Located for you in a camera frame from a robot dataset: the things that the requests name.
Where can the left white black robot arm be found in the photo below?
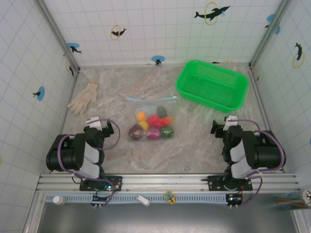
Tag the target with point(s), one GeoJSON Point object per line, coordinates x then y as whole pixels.
{"type": "Point", "coordinates": [65, 155]}

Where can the blue circle fish sticker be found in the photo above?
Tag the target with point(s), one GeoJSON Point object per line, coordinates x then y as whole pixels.
{"type": "Point", "coordinates": [74, 46]}
{"type": "Point", "coordinates": [40, 93]}
{"type": "Point", "coordinates": [158, 59]}

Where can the yellow orange toy pear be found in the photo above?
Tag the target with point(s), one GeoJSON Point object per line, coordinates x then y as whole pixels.
{"type": "Point", "coordinates": [141, 116]}

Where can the controller circuit board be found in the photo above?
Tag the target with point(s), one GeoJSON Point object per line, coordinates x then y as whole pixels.
{"type": "Point", "coordinates": [99, 197]}
{"type": "Point", "coordinates": [233, 199]}

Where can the right controller circuit board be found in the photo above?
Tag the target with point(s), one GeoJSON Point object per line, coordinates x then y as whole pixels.
{"type": "Point", "coordinates": [233, 199]}

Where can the colourful cylinder with white sticks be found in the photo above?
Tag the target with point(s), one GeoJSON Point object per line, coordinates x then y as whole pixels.
{"type": "Point", "coordinates": [294, 200]}

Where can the white cotton glove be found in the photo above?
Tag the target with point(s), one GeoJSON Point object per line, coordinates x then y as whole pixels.
{"type": "Point", "coordinates": [83, 98]}

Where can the magenta toy fruit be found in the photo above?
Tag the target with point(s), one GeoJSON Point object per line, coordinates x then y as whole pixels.
{"type": "Point", "coordinates": [153, 134]}

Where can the round tree sticker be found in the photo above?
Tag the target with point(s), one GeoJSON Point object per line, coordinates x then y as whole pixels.
{"type": "Point", "coordinates": [170, 197]}

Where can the left controller circuit board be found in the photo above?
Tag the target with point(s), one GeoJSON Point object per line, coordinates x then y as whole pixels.
{"type": "Point", "coordinates": [99, 197]}

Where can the aluminium corner post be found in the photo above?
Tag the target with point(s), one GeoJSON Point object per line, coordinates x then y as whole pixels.
{"type": "Point", "coordinates": [59, 36]}
{"type": "Point", "coordinates": [263, 46]}

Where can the pink red toy fruit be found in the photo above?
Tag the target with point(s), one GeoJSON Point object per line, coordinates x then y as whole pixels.
{"type": "Point", "coordinates": [152, 119]}

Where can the green toy bell pepper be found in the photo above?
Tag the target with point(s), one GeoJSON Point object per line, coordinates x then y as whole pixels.
{"type": "Point", "coordinates": [167, 132]}

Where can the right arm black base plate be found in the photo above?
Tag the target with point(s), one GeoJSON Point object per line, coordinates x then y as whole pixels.
{"type": "Point", "coordinates": [215, 180]}

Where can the small white upright bottle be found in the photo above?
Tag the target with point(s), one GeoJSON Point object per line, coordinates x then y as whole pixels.
{"type": "Point", "coordinates": [58, 199]}

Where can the red orange toy mango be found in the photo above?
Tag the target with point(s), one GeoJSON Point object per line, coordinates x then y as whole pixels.
{"type": "Point", "coordinates": [165, 120]}

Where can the clear zip-top bag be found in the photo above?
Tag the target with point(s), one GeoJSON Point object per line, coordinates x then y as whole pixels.
{"type": "Point", "coordinates": [150, 106]}

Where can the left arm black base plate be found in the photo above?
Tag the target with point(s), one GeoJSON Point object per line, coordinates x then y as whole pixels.
{"type": "Point", "coordinates": [116, 180]}

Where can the dark green toy avocado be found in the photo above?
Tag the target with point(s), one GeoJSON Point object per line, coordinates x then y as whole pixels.
{"type": "Point", "coordinates": [161, 111]}

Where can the yellow toy corn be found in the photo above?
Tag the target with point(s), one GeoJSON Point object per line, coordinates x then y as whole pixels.
{"type": "Point", "coordinates": [143, 125]}

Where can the green plastic basket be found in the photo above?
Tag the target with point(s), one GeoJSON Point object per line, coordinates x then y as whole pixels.
{"type": "Point", "coordinates": [211, 85]}

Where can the aluminium side floor rail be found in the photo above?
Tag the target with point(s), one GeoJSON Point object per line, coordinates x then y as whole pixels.
{"type": "Point", "coordinates": [259, 94]}

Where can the maroon round toy fruit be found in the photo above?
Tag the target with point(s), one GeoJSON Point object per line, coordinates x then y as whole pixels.
{"type": "Point", "coordinates": [135, 132]}

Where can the small white lying bottle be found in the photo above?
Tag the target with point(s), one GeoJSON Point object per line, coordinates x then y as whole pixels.
{"type": "Point", "coordinates": [143, 200]}

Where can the long aluminium mounting rail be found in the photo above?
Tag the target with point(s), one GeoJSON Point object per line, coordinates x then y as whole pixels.
{"type": "Point", "coordinates": [165, 180]}

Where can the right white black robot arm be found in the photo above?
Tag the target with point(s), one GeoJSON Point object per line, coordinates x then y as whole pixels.
{"type": "Point", "coordinates": [264, 155]}

